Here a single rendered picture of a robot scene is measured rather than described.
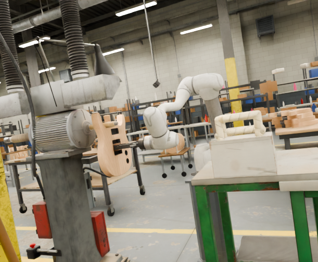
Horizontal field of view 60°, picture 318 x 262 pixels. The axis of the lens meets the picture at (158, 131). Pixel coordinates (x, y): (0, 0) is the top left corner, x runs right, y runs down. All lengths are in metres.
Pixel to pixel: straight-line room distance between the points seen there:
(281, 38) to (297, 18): 0.90
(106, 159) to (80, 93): 0.41
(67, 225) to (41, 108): 0.78
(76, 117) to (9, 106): 0.49
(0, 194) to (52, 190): 1.03
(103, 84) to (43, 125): 0.56
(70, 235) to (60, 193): 0.28
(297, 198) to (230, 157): 0.33
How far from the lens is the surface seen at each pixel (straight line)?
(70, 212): 1.92
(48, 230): 2.09
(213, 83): 1.92
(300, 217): 1.37
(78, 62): 1.70
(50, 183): 1.95
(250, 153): 1.26
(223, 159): 1.28
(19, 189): 5.13
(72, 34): 1.74
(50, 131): 1.85
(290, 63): 12.56
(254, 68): 12.52
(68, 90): 1.68
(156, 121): 1.51
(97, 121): 1.66
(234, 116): 1.26
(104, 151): 1.67
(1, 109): 2.10
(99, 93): 1.56
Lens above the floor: 1.26
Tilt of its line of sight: 3 degrees down
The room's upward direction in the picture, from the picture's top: 9 degrees counter-clockwise
